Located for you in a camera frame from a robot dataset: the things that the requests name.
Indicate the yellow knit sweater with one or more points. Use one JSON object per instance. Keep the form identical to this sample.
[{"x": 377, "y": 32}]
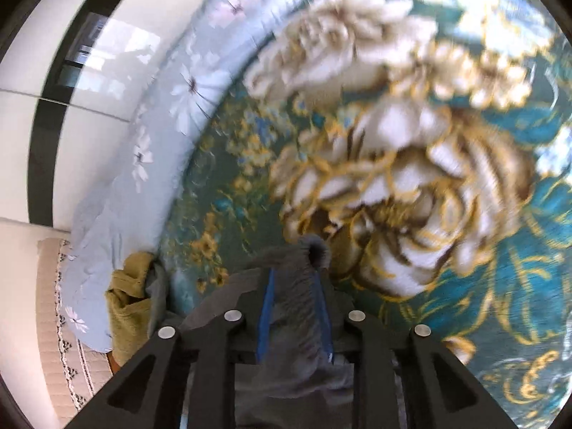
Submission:
[{"x": 129, "y": 313}]

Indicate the beige quilted headboard cover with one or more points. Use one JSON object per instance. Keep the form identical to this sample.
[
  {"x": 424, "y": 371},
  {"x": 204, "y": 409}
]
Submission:
[{"x": 49, "y": 321}]

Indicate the glossy white wardrobe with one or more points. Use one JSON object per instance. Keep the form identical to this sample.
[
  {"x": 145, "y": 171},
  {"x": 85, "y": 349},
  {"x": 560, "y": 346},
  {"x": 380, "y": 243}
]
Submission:
[{"x": 89, "y": 143}]

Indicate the wooden bed frame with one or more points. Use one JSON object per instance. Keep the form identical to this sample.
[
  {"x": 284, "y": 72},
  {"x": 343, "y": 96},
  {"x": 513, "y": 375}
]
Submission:
[{"x": 117, "y": 362}]

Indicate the light blue floral duvet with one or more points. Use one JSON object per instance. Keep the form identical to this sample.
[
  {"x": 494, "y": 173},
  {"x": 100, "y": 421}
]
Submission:
[{"x": 134, "y": 187}]

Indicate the dark grey pants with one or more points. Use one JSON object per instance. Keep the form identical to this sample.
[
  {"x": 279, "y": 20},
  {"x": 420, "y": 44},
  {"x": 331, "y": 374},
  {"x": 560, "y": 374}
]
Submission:
[{"x": 292, "y": 317}]

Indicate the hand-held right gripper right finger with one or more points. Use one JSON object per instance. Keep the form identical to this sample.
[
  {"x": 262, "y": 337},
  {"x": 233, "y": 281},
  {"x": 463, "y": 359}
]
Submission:
[{"x": 324, "y": 317}]

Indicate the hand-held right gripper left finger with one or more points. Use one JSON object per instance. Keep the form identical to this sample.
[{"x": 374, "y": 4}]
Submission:
[{"x": 266, "y": 313}]

